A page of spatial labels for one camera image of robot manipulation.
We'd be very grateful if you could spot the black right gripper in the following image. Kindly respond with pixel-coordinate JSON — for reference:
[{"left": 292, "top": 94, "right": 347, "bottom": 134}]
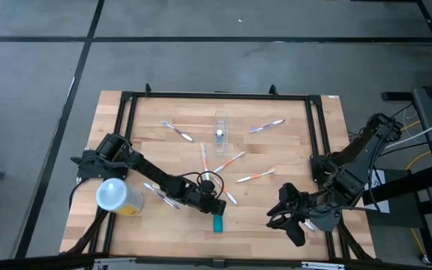
[{"left": 266, "top": 183, "right": 328, "bottom": 248}]

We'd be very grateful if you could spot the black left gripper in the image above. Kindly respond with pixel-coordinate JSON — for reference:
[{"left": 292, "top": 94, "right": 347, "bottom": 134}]
[{"left": 184, "top": 179, "right": 227, "bottom": 216}]

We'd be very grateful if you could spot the teal marker cap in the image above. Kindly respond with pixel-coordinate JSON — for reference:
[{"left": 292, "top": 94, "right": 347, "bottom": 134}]
[{"left": 212, "top": 213, "right": 225, "bottom": 234}]

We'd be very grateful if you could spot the orange white toothbrush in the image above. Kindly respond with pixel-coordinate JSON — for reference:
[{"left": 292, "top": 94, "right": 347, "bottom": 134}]
[
  {"left": 213, "top": 151, "right": 247, "bottom": 174},
  {"left": 235, "top": 166, "right": 277, "bottom": 185},
  {"left": 211, "top": 175, "right": 239, "bottom": 206}
]

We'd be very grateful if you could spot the purple toothbrush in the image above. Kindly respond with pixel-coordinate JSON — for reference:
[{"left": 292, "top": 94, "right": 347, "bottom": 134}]
[
  {"left": 143, "top": 181, "right": 182, "bottom": 210},
  {"left": 248, "top": 118, "right": 286, "bottom": 134},
  {"left": 161, "top": 120, "right": 194, "bottom": 143}
]

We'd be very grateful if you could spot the white label strip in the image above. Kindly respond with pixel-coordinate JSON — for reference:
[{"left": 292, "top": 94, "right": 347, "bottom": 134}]
[{"left": 301, "top": 261, "right": 347, "bottom": 270}]

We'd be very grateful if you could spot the clear acrylic holder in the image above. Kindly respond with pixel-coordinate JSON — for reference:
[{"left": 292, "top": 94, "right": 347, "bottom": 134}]
[{"left": 213, "top": 110, "right": 230, "bottom": 155}]

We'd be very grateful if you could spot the white paper sheet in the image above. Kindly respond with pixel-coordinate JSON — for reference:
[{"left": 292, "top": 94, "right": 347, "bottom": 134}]
[{"left": 365, "top": 175, "right": 390, "bottom": 215}]

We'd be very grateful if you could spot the white lidded yellow canister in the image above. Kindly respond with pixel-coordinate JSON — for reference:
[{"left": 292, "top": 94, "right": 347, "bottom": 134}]
[{"left": 94, "top": 177, "right": 145, "bottom": 218}]

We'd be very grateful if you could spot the black stand bar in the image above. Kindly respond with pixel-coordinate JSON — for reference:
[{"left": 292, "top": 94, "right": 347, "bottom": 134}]
[{"left": 361, "top": 164, "right": 432, "bottom": 206}]

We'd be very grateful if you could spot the short black floor bar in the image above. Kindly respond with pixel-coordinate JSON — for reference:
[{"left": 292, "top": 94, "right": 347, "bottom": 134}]
[{"left": 381, "top": 91, "right": 415, "bottom": 102}]

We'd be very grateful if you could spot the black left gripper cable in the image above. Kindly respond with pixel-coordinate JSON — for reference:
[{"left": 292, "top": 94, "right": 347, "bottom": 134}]
[{"left": 170, "top": 170, "right": 227, "bottom": 200}]

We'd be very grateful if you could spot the black metal table frame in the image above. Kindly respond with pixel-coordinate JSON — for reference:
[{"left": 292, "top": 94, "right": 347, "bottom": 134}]
[{"left": 58, "top": 82, "right": 377, "bottom": 263}]

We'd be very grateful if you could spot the yellow floor cable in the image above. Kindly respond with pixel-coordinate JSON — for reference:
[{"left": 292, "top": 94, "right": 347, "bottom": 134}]
[{"left": 399, "top": 119, "right": 432, "bottom": 172}]

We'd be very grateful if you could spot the black desk cable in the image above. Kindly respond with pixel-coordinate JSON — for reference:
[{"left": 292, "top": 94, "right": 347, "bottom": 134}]
[{"left": 382, "top": 137, "right": 432, "bottom": 151}]

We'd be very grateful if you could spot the white cable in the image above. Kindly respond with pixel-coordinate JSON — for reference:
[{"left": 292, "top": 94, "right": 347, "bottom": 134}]
[{"left": 384, "top": 112, "right": 432, "bottom": 150}]

